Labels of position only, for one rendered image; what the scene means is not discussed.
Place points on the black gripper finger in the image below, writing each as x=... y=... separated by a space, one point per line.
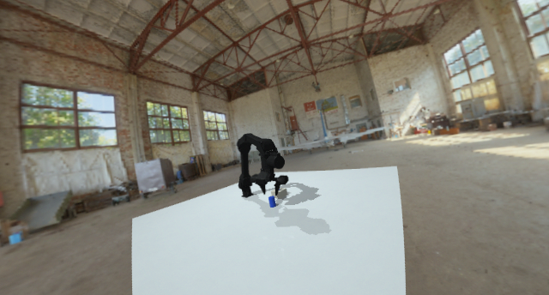
x=277 y=186
x=262 y=187

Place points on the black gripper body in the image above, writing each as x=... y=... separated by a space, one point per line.
x=280 y=180

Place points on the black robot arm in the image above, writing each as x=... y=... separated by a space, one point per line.
x=270 y=158

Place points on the blue marker cap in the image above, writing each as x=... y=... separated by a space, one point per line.
x=271 y=200

